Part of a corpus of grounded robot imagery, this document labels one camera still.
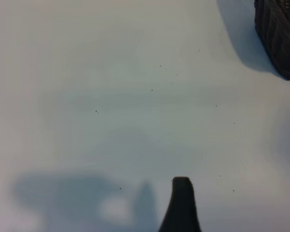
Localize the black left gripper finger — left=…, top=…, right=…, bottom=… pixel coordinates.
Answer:
left=158, top=176, right=203, bottom=232

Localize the dark brown wicker basket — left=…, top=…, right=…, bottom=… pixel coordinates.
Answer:
left=254, top=0, right=290, bottom=81

